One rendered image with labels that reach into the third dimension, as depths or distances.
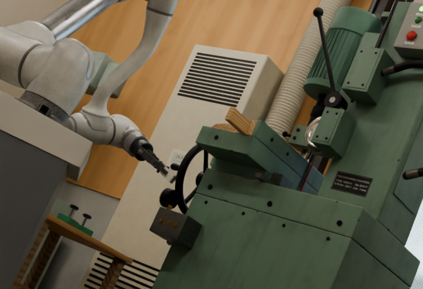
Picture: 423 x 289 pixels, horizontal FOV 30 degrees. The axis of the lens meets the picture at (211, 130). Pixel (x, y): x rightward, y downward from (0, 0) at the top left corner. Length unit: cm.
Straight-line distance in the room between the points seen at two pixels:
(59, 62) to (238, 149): 59
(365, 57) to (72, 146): 91
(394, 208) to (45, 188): 100
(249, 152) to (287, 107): 187
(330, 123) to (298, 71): 189
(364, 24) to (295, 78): 158
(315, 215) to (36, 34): 104
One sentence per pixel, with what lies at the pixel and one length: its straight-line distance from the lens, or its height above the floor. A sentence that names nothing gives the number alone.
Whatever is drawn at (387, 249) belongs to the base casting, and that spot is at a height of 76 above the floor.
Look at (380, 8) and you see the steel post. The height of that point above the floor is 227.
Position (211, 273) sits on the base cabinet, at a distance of 233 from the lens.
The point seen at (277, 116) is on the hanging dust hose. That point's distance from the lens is 414.
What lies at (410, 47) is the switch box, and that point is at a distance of 242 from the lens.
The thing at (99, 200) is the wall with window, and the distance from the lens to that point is 483.
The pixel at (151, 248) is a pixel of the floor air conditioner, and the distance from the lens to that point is 407.
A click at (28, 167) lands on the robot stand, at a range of 227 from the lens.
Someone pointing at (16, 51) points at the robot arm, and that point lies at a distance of 249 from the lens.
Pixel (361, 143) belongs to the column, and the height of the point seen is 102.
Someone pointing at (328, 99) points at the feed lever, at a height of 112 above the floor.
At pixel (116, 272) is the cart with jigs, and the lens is 389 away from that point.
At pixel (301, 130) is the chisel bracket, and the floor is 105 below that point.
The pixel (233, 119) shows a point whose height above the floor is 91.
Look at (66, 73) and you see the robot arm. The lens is 239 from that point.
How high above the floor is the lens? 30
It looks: 14 degrees up
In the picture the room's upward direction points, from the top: 25 degrees clockwise
